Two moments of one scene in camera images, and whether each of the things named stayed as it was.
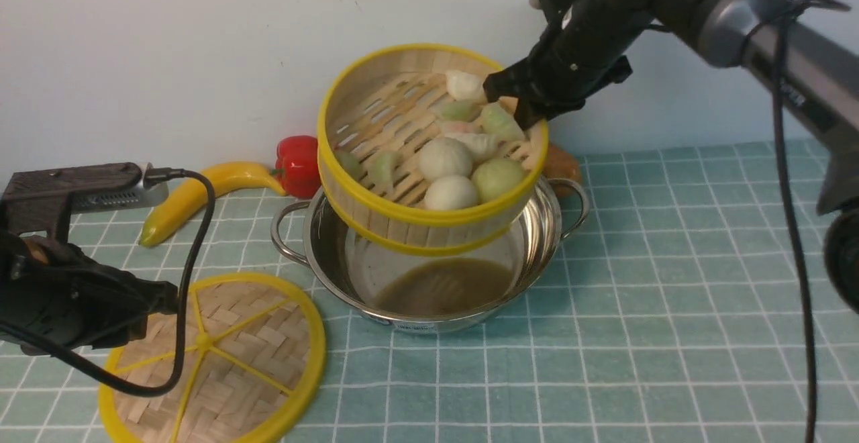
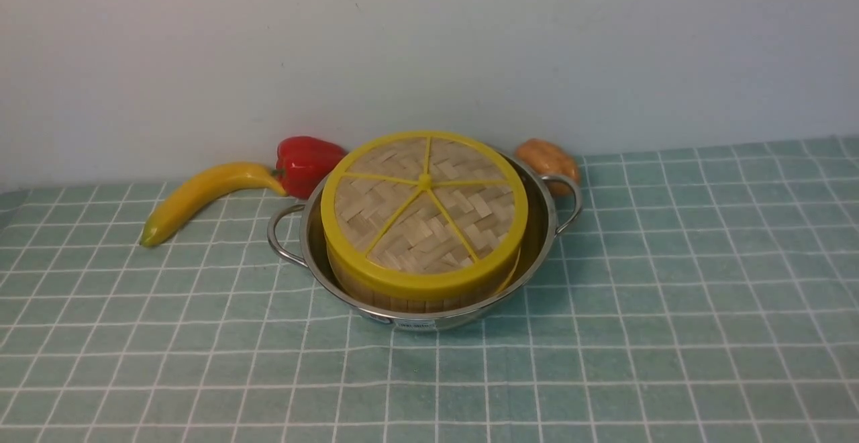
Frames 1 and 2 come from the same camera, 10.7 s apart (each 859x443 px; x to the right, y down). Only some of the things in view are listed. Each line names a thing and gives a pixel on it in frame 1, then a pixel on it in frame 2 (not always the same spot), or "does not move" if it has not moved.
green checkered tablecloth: x=668 y=313 does not move
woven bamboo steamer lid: x=254 y=362 → x=423 y=215
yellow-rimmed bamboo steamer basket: x=414 y=160 → x=445 y=305
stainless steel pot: x=413 y=292 does not move
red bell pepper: x=297 y=161 does not move
